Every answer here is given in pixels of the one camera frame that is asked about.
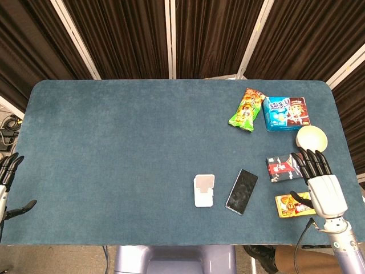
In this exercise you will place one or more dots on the dark red-blue snack box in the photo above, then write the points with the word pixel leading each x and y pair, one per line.
pixel 282 170

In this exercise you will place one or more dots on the black shoe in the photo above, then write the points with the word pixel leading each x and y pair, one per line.
pixel 261 257

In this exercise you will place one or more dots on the blue table mat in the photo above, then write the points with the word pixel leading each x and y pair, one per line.
pixel 142 160

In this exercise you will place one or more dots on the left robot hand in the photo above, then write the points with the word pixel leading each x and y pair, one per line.
pixel 8 171

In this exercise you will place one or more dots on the green snack bag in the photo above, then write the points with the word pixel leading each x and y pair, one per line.
pixel 246 109

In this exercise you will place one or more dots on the blue cookie box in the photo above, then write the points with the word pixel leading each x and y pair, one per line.
pixel 285 114

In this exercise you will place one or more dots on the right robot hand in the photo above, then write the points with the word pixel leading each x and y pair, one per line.
pixel 327 191

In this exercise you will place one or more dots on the yellow snack box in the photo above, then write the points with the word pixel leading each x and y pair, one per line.
pixel 291 206

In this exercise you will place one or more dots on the black smartphone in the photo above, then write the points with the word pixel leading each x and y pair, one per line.
pixel 242 191

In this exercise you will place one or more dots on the cream ceramic bowl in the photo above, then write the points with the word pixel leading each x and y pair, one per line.
pixel 311 139

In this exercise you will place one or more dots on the white phone stand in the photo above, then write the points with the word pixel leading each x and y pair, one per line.
pixel 204 190

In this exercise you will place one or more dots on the purple robot base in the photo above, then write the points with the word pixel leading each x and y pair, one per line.
pixel 175 260

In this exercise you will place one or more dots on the folding screen with brown curtain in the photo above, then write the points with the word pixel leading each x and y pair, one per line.
pixel 182 37

